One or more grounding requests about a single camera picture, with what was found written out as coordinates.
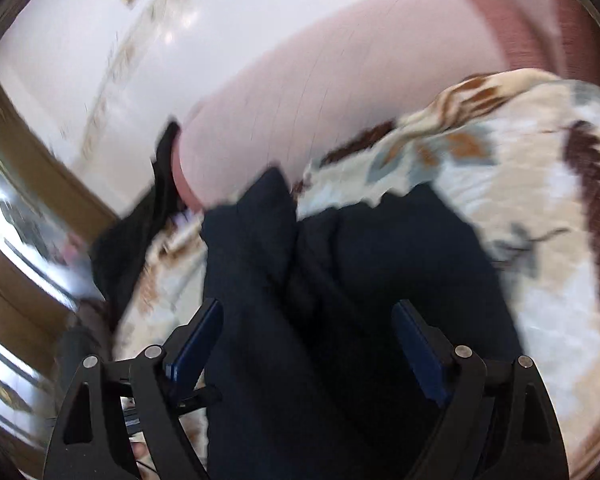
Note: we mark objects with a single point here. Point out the grey-brown fleece lined garment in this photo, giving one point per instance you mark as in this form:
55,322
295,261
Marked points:
82,337

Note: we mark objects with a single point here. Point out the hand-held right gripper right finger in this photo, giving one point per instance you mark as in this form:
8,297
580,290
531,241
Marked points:
420,355

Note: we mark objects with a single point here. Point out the wooden framed glass door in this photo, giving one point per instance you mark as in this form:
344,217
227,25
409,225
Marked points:
25,240

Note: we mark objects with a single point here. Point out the pink padded sofa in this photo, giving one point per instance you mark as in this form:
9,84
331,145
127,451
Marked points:
330,85

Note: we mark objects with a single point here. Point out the black garment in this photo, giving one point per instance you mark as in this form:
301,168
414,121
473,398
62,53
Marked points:
130,245

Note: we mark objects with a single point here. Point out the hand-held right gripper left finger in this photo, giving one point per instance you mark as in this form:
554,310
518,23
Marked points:
195,345

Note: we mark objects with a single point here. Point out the leaf printed fleece blanket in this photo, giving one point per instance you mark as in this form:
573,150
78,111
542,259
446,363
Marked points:
530,210

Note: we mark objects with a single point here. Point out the navy blue zip jacket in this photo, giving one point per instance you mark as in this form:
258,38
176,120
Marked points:
330,310

